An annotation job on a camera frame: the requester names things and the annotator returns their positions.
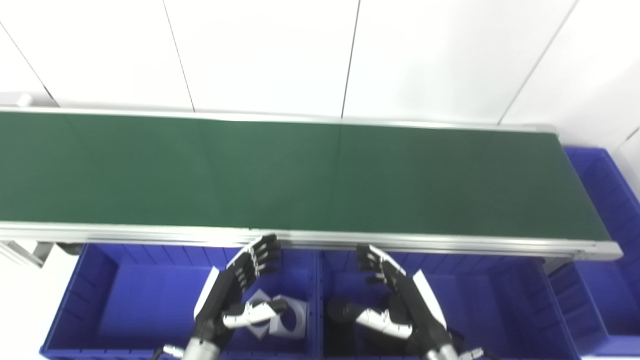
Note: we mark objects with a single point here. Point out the blue bin with white parts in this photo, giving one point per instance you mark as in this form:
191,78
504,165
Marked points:
145,305

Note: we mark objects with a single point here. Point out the blue bin with black parts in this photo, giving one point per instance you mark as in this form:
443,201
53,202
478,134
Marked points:
500,310

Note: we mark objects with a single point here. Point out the black cylinder-on-block part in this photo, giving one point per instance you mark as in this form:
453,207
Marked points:
339,312

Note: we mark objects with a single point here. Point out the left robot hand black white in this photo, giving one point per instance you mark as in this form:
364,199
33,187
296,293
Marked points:
225,295

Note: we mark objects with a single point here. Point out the blue bin at conveyor end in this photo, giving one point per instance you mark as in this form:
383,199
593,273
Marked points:
610,280

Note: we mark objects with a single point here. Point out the aluminium conveyor support leg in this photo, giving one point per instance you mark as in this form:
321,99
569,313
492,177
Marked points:
557,264
25,254

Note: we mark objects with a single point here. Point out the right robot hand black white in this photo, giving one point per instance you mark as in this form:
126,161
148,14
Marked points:
417,310

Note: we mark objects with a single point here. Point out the green conveyor belt aluminium frame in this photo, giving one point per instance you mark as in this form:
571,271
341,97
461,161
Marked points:
300,175

